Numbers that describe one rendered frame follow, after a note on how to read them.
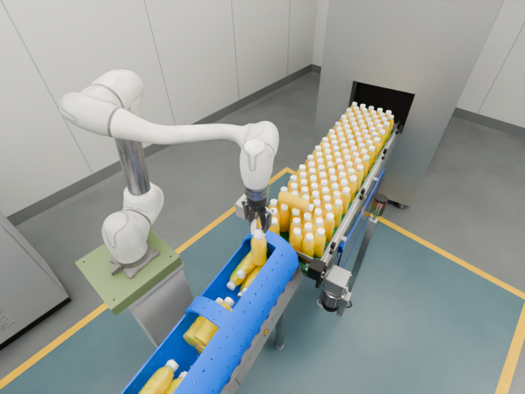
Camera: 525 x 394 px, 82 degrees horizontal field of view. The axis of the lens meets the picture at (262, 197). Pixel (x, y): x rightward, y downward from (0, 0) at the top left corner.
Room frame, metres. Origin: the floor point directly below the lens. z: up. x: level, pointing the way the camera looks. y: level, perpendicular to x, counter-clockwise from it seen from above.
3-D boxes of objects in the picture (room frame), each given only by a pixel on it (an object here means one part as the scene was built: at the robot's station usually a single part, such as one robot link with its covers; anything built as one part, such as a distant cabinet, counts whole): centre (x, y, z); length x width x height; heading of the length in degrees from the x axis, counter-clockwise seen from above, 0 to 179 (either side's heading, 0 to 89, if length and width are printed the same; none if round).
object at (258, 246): (0.79, 0.02, 1.23); 0.07 x 0.07 x 0.19
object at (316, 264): (0.85, -0.26, 0.95); 0.10 x 0.07 x 0.10; 57
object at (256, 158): (0.81, 0.02, 1.69); 0.13 x 0.11 x 0.16; 168
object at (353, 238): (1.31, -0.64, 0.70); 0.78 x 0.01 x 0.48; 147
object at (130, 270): (0.87, 0.65, 1.09); 0.22 x 0.18 x 0.06; 142
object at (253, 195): (0.79, 0.02, 1.59); 0.09 x 0.09 x 0.06
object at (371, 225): (1.05, -0.58, 0.55); 0.04 x 0.04 x 1.10; 57
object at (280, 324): (0.83, -0.09, 0.31); 0.06 x 0.06 x 0.63; 57
